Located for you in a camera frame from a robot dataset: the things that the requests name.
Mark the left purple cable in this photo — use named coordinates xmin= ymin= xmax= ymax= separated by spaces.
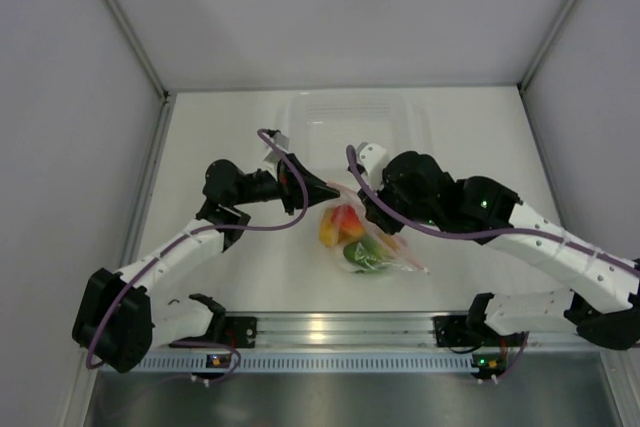
xmin=85 ymin=127 xmax=308 ymax=371

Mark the white slotted cable duct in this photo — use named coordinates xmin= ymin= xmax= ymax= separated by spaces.
xmin=134 ymin=351 xmax=500 ymax=374

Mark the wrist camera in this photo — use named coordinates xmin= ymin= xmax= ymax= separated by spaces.
xmin=261 ymin=129 xmax=289 ymax=173
xmin=356 ymin=142 xmax=390 ymax=189

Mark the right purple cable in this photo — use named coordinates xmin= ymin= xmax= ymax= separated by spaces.
xmin=345 ymin=144 xmax=640 ymax=278

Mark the clear plastic perforated bin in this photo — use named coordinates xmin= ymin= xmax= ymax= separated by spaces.
xmin=278 ymin=89 xmax=431 ymax=173

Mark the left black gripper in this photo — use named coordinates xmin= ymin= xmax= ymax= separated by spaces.
xmin=232 ymin=153 xmax=340 ymax=215

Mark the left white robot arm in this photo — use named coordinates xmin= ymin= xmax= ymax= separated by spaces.
xmin=72 ymin=154 xmax=340 ymax=373

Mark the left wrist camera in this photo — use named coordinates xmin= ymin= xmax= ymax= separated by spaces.
xmin=261 ymin=129 xmax=289 ymax=173

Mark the yellow fake banana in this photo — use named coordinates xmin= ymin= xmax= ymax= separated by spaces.
xmin=318 ymin=208 xmax=340 ymax=248

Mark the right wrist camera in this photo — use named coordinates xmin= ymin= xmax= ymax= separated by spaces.
xmin=356 ymin=142 xmax=390 ymax=189

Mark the clear zip top bag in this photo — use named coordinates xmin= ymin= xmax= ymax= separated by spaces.
xmin=318 ymin=182 xmax=430 ymax=275

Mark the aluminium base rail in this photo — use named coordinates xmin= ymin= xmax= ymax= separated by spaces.
xmin=228 ymin=311 xmax=457 ymax=349

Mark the red fake apple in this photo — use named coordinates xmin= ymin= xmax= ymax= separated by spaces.
xmin=331 ymin=204 xmax=366 ymax=239

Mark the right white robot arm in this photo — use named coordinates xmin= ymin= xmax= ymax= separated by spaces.
xmin=347 ymin=144 xmax=639 ymax=351

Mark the purple cable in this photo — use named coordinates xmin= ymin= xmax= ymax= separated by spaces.
xmin=345 ymin=144 xmax=640 ymax=278
xmin=85 ymin=127 xmax=308 ymax=371

